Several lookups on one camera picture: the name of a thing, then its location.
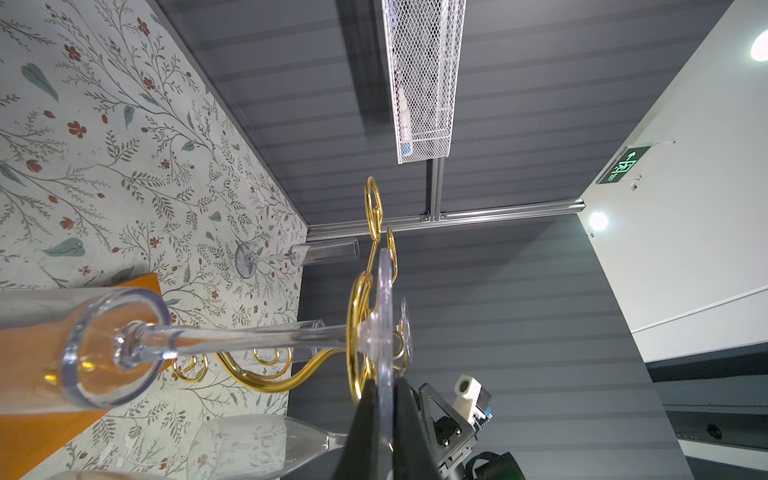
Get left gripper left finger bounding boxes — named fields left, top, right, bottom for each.
left=331, top=380, right=379, bottom=480

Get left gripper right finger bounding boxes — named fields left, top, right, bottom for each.
left=392, top=378, right=441, bottom=480

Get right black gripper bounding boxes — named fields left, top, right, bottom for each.
left=417, top=383, right=477, bottom=474

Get clear flute glass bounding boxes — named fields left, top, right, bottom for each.
left=292, top=297, right=413, bottom=372
left=234, top=237, right=360, bottom=278
left=1, top=249, right=395, bottom=443
left=186, top=414, right=348, bottom=479

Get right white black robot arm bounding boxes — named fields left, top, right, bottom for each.
left=418, top=375, right=525, bottom=479

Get orange wooden rack base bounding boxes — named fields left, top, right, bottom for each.
left=1, top=286, right=171, bottom=479

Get clear flute glass front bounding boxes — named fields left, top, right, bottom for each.
left=186, top=414, right=348, bottom=479

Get items in white basket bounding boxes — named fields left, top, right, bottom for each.
left=397, top=86, right=413, bottom=158

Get floral table mat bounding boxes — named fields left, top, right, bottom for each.
left=1, top=1, right=307, bottom=329

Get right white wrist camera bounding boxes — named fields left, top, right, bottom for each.
left=453, top=374, right=492, bottom=426

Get gold wire glass rack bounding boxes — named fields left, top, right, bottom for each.
left=169, top=177, right=398, bottom=405

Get white mesh wall basket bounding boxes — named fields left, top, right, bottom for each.
left=381, top=0, right=466, bottom=164

